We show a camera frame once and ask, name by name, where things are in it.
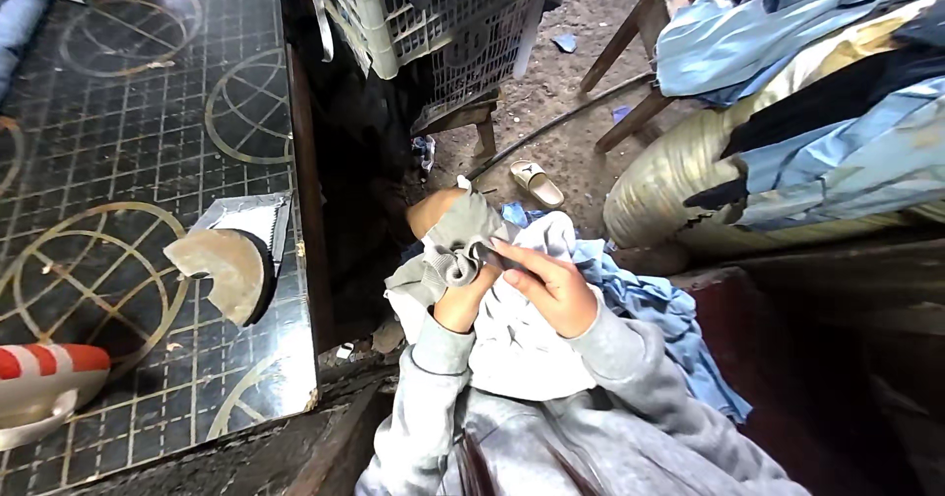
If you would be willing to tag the person's left hand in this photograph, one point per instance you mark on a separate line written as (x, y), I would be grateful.
(459, 306)

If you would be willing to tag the person's right hand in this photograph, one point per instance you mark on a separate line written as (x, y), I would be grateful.
(567, 300)

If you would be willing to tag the person's right index finger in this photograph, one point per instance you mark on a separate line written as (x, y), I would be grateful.
(526, 257)

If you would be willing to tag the person's right thumb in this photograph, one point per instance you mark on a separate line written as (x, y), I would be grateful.
(526, 286)

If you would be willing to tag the person's left fingers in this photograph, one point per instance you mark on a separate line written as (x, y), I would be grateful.
(488, 273)

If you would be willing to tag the grey-green ribbed cloth garment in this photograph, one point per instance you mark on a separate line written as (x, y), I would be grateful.
(466, 223)

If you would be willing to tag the person's left forearm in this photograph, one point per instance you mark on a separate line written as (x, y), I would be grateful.
(430, 393)

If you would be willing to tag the person's right forearm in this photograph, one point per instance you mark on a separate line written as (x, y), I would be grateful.
(657, 378)

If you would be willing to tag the bright blue cloth scrap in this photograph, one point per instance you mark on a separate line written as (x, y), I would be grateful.
(514, 214)

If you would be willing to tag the white cloth garment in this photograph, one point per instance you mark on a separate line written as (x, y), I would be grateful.
(524, 356)

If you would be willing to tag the beige slipper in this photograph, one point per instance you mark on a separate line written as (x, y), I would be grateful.
(543, 186)

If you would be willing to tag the person's legs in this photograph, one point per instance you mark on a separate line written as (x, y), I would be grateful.
(430, 214)

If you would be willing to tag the long dark pole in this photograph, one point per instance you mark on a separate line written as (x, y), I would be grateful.
(546, 127)

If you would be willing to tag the small wooden stool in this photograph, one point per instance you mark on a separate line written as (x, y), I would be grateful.
(485, 131)

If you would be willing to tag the light blue cloth garment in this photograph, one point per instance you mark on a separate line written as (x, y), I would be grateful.
(668, 319)

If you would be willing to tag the large woven beige sack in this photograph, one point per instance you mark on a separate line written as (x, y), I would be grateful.
(661, 175)

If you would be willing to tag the person's body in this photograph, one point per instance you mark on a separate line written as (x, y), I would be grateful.
(531, 444)

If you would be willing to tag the purple scrap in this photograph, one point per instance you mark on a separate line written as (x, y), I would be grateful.
(621, 114)

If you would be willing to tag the white plastic crate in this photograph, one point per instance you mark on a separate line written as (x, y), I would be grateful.
(476, 68)
(382, 35)

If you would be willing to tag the light blue scrap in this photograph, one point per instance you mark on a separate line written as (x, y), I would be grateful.
(565, 43)

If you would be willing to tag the tall wooden stool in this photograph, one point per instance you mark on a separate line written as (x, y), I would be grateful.
(624, 46)

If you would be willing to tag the broken round beige piece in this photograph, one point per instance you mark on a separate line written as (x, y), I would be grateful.
(235, 271)

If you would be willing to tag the pile of light blue garments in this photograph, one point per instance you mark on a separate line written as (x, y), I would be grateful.
(709, 46)

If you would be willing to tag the pile of mixed garments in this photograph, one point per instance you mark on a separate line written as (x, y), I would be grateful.
(827, 142)

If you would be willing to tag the black grid-patterned table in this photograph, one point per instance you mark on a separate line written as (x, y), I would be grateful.
(170, 178)

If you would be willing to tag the red-striped white bowl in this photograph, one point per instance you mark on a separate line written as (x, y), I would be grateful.
(77, 378)

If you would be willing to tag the white spoon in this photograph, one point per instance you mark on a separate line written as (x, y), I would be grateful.
(29, 433)

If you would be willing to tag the blue-grey rolled cloth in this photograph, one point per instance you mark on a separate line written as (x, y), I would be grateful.
(22, 20)

